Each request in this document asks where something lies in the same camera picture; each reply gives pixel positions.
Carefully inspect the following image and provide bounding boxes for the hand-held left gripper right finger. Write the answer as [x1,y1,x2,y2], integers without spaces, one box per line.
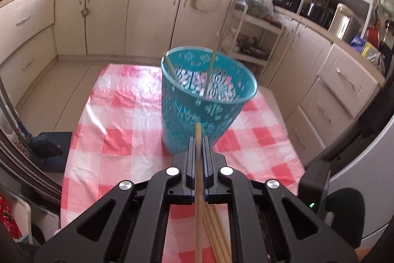
[201,137,359,263]

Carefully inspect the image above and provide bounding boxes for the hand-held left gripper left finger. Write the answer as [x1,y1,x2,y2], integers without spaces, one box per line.
[37,138,197,263]

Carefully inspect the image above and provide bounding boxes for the wooden chopstick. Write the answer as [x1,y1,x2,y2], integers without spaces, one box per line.
[195,123,204,263]
[202,32,220,98]
[206,204,228,263]
[164,56,182,86]

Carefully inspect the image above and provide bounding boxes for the blue perforated plastic basket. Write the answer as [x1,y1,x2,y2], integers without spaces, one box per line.
[161,47,258,156]

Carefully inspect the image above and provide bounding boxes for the white refrigerator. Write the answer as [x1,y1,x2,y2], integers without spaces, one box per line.
[331,115,394,243]

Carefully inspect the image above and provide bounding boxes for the red white checkered tablecloth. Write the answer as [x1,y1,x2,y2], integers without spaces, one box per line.
[60,63,307,263]

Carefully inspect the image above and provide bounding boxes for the cream drawer cabinet unit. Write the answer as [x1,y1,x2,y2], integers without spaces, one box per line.
[266,15,389,166]

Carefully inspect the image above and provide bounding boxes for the dark blue plastic object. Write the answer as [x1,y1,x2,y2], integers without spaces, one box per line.
[29,132,73,174]

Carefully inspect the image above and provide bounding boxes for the blue yellow carton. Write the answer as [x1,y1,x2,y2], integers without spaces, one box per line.
[349,35,380,58]

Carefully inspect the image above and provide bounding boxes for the red pot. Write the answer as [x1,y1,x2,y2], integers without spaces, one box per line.
[366,27,383,48]

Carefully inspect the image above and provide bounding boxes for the white shelf cart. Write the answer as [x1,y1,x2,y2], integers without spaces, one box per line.
[222,0,285,79]

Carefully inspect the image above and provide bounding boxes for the white tall kitchen appliance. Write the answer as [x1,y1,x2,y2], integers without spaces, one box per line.
[328,2,354,42]

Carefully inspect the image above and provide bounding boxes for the cream kitchen base cabinets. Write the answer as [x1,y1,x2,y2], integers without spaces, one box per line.
[0,0,242,106]

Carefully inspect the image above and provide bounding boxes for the plastic bag of vegetables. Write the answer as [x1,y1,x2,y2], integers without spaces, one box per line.
[240,0,274,20]

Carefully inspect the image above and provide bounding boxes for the red printed bag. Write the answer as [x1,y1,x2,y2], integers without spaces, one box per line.
[0,192,23,243]

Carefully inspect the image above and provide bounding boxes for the metal mop handle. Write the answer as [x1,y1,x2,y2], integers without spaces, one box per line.
[0,98,34,156]

